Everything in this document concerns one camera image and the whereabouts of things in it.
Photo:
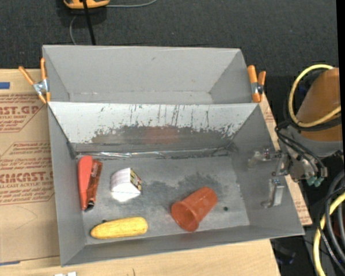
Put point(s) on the red stapler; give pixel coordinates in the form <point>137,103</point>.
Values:
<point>87,182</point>

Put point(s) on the grey metal bin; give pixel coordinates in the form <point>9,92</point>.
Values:
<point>164,192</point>

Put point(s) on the brown cardboard board red print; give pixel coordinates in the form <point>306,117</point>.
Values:
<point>24,171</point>

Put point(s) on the yellow toy corn cob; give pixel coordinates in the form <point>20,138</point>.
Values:
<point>119,228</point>

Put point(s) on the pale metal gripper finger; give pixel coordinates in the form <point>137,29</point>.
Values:
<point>260,157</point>
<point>275,194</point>

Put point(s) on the orange plastic cup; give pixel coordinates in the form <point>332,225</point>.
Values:
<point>193,208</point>

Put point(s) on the white small box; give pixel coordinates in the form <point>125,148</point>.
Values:
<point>123,184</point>

